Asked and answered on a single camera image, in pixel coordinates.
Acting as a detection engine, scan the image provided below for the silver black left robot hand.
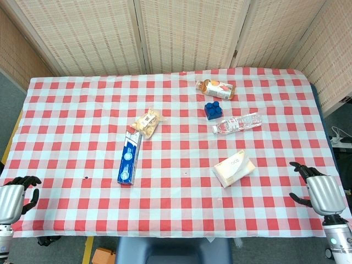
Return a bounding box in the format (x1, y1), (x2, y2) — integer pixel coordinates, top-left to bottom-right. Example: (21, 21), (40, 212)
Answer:
(0, 175), (42, 224)

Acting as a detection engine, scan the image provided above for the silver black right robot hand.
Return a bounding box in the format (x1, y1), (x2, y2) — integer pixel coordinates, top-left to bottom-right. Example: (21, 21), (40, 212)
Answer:
(288, 161), (347, 216)

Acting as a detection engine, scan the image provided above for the yellow white tissue pack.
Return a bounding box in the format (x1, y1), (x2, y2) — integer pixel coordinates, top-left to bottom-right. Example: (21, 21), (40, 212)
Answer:
(212, 149), (256, 189)

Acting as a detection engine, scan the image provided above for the red white checkered tablecloth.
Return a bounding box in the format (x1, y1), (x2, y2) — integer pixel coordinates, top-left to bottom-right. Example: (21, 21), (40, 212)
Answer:
(0, 67), (343, 239)

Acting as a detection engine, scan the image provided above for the black caster base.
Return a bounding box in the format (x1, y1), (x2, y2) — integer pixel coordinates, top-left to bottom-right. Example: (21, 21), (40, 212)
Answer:
(36, 235), (62, 247)

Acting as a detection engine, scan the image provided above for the orange cardboard box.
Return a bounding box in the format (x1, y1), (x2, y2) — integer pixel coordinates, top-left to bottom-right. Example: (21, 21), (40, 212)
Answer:
(91, 247), (117, 264)

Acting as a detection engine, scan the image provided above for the clear plastic water bottle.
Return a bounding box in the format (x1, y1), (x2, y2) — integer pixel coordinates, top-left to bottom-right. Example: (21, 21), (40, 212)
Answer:
(211, 112), (262, 135)

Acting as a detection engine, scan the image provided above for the blue white toothpaste box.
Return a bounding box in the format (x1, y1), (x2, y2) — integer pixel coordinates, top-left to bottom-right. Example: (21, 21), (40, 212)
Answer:
(117, 130), (144, 186)

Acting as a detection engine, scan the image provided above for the blue toy building block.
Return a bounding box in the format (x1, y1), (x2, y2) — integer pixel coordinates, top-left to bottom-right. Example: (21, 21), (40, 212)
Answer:
(203, 101), (224, 122)

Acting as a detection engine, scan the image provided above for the woven folding screen panel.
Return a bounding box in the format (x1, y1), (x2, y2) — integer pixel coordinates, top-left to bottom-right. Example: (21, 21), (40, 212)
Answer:
(288, 0), (352, 117)
(230, 0), (331, 69)
(134, 0), (251, 74)
(0, 7), (57, 93)
(5, 0), (147, 77)

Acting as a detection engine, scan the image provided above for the orange juice bottle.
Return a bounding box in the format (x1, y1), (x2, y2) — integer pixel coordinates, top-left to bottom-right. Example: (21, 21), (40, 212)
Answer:
(195, 79), (237, 101)

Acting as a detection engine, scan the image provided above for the clear bag of snacks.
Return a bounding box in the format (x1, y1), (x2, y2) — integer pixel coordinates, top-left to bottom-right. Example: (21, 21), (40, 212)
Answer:
(130, 107), (167, 140)

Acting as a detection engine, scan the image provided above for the dark blue chair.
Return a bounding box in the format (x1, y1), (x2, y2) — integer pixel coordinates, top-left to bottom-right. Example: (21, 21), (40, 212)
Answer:
(115, 235), (234, 264)

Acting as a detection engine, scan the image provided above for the white power strip with cables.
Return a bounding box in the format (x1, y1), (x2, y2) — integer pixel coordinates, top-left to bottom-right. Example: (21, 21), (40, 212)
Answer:
(329, 125), (352, 147)

